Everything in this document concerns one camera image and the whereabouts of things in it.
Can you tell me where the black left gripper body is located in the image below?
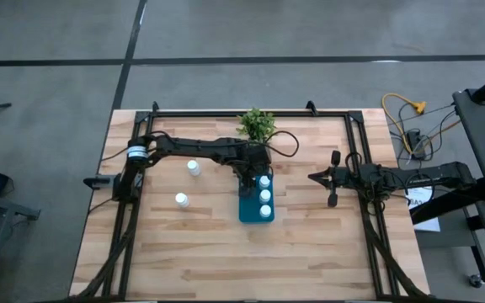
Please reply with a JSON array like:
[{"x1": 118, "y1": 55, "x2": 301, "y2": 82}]
[{"x1": 230, "y1": 145, "x2": 274, "y2": 180}]

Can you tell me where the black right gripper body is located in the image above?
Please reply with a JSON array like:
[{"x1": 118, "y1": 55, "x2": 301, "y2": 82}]
[{"x1": 327, "y1": 150, "x2": 365, "y2": 208}]

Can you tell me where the blue plastic basket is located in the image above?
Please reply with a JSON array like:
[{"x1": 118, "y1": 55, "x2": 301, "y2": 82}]
[{"x1": 237, "y1": 173, "x2": 275, "y2": 224}]

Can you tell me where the small green potted plant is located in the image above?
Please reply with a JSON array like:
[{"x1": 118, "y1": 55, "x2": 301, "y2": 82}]
[{"x1": 236, "y1": 107, "x2": 277, "y2": 144}]

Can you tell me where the black power strip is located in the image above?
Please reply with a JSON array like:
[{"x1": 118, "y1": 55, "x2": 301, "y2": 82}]
[{"x1": 406, "y1": 129, "x2": 429, "y2": 161}]

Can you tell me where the white paper sheet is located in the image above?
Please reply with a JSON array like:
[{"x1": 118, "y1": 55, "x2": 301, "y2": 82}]
[{"x1": 406, "y1": 187, "x2": 442, "y2": 233}]

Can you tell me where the black cart beam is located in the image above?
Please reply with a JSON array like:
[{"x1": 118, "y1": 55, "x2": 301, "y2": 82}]
[{"x1": 409, "y1": 176, "x2": 485, "y2": 226}]

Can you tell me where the grey metal stand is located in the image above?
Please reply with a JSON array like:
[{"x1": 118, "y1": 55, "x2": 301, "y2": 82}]
[{"x1": 0, "y1": 189, "x2": 41, "y2": 303}]

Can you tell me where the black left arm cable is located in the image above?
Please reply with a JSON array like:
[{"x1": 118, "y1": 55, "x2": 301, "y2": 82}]
[{"x1": 263, "y1": 130, "x2": 301, "y2": 159}]

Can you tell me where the black aluminium table frame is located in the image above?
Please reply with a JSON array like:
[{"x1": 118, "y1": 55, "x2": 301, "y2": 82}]
[{"x1": 73, "y1": 100, "x2": 431, "y2": 302}]

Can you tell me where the yellow extension cord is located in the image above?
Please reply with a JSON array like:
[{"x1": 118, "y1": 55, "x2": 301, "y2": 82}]
[{"x1": 381, "y1": 92, "x2": 429, "y2": 155}]

